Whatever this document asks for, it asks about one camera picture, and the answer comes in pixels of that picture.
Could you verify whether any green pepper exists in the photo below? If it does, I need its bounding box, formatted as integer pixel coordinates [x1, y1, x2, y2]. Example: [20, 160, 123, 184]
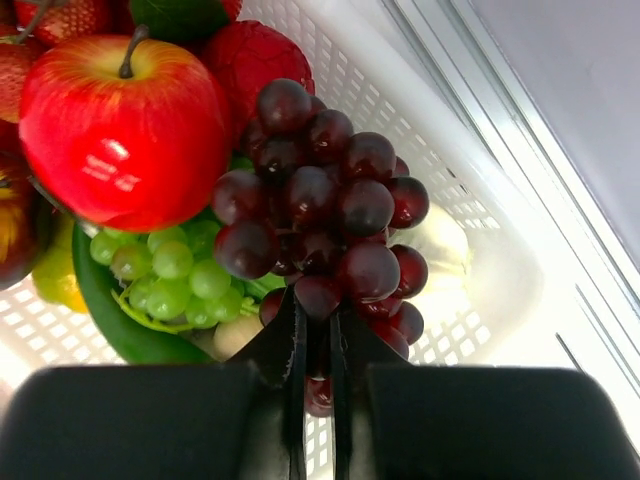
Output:
[72, 226, 214, 365]

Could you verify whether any strawberry bunch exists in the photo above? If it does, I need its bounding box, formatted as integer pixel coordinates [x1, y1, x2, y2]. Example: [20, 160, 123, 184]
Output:
[1, 1, 231, 156]

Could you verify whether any dark red apple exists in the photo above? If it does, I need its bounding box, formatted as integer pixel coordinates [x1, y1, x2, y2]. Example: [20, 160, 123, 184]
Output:
[1, 151, 52, 290]

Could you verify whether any purple grape bunch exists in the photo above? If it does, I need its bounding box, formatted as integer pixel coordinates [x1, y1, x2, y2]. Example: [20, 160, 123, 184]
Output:
[212, 78, 430, 417]

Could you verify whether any white garlic bulb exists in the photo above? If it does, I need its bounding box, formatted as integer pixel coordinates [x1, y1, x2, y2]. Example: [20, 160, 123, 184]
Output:
[212, 315, 263, 361]

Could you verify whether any white bun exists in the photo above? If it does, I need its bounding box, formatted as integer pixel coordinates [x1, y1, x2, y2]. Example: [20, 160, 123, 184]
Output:
[390, 203, 472, 294]

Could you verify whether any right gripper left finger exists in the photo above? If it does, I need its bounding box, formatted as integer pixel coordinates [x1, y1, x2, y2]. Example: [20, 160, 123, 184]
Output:
[1, 292, 306, 479]

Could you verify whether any small orange yellow fruit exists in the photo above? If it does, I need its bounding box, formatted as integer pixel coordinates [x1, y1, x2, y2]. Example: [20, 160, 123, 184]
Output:
[32, 212, 88, 314]

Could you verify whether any green grape bunch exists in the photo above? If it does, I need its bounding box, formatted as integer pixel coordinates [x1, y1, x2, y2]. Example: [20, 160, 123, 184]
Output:
[88, 218, 285, 334]

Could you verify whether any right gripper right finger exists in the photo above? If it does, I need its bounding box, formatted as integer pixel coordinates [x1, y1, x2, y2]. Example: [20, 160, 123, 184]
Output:
[330, 312, 639, 479]

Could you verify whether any right aluminium frame post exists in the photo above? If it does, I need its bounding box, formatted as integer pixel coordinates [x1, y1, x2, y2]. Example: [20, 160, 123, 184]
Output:
[385, 1, 639, 391]

